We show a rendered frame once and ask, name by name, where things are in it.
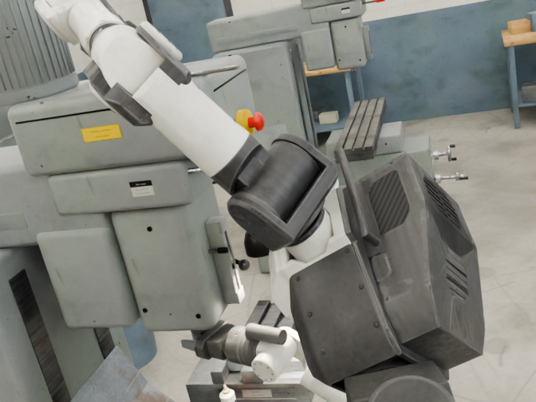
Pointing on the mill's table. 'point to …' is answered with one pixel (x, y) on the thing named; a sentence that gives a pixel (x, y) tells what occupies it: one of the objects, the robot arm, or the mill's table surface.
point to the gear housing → (128, 187)
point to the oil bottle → (227, 395)
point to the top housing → (111, 125)
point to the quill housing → (172, 264)
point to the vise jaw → (250, 376)
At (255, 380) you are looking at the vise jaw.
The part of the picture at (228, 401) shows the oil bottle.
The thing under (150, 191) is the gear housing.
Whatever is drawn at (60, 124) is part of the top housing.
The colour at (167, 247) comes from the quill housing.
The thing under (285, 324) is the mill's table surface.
